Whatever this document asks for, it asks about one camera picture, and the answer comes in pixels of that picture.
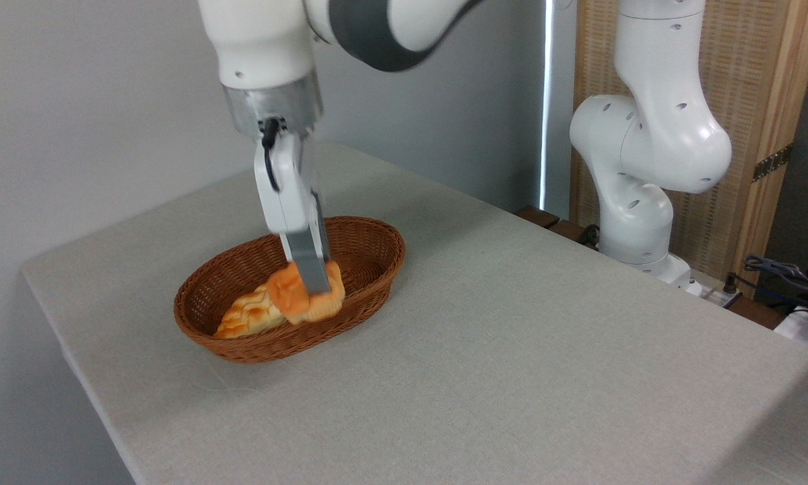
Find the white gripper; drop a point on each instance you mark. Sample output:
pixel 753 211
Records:
pixel 286 195

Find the round orange bread roll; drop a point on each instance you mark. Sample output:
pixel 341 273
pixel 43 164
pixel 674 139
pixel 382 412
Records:
pixel 293 296

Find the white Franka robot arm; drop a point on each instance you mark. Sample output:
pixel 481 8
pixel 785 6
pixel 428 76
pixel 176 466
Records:
pixel 653 135

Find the braided golden bread loaf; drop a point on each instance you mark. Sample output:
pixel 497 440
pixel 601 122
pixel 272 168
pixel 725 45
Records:
pixel 249 316

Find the brown wicker oval basket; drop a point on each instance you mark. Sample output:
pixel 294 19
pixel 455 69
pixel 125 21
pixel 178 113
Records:
pixel 276 343

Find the black power plug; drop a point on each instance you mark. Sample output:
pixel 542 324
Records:
pixel 731 283

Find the wooden rattan folding screen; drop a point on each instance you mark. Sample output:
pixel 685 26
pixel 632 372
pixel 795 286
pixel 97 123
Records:
pixel 747 81

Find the dark metal screen hinge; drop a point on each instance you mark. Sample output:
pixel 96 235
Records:
pixel 772 163

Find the white box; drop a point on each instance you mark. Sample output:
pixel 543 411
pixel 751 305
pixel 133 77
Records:
pixel 796 327

